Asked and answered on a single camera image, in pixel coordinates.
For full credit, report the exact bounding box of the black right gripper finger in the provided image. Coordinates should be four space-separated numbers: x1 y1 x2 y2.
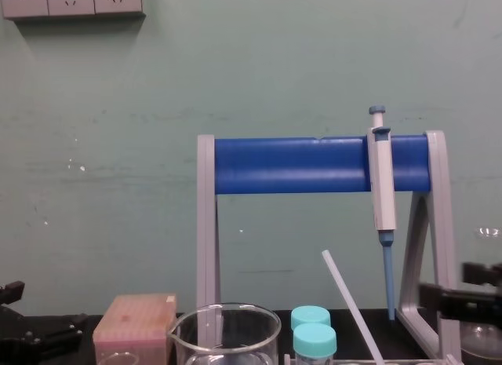
417 281 502 323
461 261 502 288

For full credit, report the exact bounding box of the clear plastic vial rack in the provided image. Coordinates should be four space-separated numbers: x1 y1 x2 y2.
283 352 464 365

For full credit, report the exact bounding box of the white and blue pipette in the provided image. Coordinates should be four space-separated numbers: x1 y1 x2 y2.
367 104 398 323

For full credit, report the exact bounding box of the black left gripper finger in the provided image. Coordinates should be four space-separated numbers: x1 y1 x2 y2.
0 280 26 305
21 312 89 352

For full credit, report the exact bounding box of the teal capped vial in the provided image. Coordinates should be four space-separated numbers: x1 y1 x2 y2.
293 322 339 365
290 305 333 331

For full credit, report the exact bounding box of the clear glass stirring rod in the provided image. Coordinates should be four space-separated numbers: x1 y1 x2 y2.
321 250 388 365

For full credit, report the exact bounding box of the clear glass flask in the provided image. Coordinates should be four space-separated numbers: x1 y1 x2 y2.
459 316 502 365

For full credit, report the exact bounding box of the large clear glass beaker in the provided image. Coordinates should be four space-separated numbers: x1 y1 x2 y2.
167 301 283 365

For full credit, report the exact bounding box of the pink pipette tip box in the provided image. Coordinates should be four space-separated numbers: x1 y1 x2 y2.
93 293 178 365

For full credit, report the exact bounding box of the grey pipette stand blue bar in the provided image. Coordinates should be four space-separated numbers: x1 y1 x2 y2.
195 130 464 365

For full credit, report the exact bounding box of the grey wall socket panel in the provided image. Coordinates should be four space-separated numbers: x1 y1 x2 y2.
0 0 147 21

